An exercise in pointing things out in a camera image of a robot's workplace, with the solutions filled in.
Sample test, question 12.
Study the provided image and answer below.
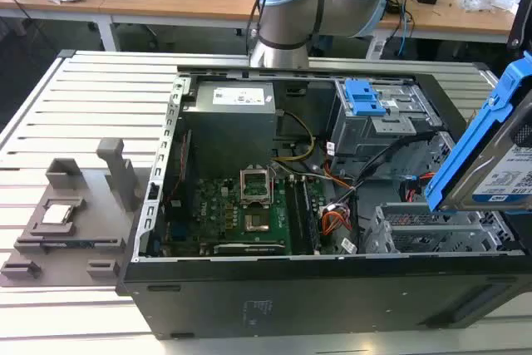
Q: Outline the perforated metal disk bay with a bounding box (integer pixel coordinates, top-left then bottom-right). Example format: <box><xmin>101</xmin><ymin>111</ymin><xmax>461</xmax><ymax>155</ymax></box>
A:
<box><xmin>359</xmin><ymin>201</ymin><xmax>521</xmax><ymax>254</ymax></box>

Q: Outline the blue cable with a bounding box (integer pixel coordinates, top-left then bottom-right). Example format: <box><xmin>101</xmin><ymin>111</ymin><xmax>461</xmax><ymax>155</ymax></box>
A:
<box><xmin>397</xmin><ymin>0</ymin><xmax>415</xmax><ymax>57</ymax></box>

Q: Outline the grey power supply unit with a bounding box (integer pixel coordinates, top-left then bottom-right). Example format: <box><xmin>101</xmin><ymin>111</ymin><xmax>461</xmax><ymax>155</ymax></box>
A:
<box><xmin>182</xmin><ymin>80</ymin><xmax>277</xmax><ymax>170</ymax></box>

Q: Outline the green motherboard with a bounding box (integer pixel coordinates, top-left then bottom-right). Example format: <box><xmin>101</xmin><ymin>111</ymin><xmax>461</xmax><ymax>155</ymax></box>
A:
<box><xmin>165</xmin><ymin>175</ymin><xmax>333</xmax><ymax>257</ymax></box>

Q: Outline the black disk wire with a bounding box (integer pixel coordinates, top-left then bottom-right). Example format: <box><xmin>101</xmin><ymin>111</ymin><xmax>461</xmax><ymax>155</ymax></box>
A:
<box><xmin>347</xmin><ymin>130</ymin><xmax>440</xmax><ymax>206</ymax></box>

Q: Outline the orange wire bundle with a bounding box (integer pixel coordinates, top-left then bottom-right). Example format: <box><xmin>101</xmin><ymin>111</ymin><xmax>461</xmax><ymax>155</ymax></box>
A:
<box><xmin>320</xmin><ymin>210</ymin><xmax>351</xmax><ymax>234</ymax></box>

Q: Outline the dark RAM stick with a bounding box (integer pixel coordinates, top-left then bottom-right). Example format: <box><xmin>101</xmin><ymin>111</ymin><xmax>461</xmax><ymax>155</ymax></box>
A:
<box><xmin>40</xmin><ymin>239</ymin><xmax>120</xmax><ymax>247</ymax></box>

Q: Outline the metal socket cover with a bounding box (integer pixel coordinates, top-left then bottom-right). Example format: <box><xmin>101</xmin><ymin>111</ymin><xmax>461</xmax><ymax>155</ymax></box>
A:
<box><xmin>239</xmin><ymin>167</ymin><xmax>272</xmax><ymax>206</ymax></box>

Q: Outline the yellow and black wire bundle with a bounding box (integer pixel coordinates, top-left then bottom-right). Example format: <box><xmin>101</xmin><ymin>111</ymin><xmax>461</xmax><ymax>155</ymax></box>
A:
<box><xmin>271</xmin><ymin>110</ymin><xmax>315</xmax><ymax>163</ymax></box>

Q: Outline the hard disk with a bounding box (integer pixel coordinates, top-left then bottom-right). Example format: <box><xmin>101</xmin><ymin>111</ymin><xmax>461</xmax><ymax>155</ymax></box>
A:
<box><xmin>425</xmin><ymin>50</ymin><xmax>532</xmax><ymax>213</ymax></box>

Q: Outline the wooden desk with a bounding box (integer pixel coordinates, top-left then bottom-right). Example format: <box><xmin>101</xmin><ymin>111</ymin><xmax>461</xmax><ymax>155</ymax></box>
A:
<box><xmin>373</xmin><ymin>0</ymin><xmax>525</xmax><ymax>44</ymax></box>
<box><xmin>0</xmin><ymin>0</ymin><xmax>267</xmax><ymax>52</ymax></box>

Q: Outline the black PC case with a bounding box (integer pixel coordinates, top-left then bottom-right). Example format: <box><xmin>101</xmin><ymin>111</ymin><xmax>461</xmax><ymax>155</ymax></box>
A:
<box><xmin>115</xmin><ymin>64</ymin><xmax>532</xmax><ymax>342</ymax></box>

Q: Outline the silver CPU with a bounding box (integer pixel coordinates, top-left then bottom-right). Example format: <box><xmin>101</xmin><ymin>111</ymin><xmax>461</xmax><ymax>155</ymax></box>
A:
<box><xmin>41</xmin><ymin>204</ymin><xmax>72</xmax><ymax>225</ymax></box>

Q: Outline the grey parts rack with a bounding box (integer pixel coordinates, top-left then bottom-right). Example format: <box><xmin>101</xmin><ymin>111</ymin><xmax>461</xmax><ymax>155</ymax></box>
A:
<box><xmin>0</xmin><ymin>137</ymin><xmax>140</xmax><ymax>288</ymax></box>

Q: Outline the black RAM slot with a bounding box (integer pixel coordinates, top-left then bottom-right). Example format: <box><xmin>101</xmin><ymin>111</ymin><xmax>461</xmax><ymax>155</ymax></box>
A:
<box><xmin>286</xmin><ymin>180</ymin><xmax>311</xmax><ymax>255</ymax></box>

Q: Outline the black graphics card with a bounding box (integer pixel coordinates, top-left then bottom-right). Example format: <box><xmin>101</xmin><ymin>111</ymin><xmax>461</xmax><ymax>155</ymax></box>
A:
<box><xmin>212</xmin><ymin>240</ymin><xmax>288</xmax><ymax>255</ymax></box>

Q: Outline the metal disk bay cage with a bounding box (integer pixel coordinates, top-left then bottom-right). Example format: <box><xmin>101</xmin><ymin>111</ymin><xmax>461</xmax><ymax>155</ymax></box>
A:
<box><xmin>326</xmin><ymin>78</ymin><xmax>444</xmax><ymax>165</ymax></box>

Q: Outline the blue plastic bay latch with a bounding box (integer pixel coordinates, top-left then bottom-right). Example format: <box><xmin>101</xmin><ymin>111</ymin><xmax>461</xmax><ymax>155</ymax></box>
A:
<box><xmin>343</xmin><ymin>78</ymin><xmax>388</xmax><ymax>117</ymax></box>

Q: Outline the CPU socket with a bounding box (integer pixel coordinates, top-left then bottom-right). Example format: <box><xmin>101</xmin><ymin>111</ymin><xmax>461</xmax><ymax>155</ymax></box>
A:
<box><xmin>242</xmin><ymin>212</ymin><xmax>269</xmax><ymax>234</ymax></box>

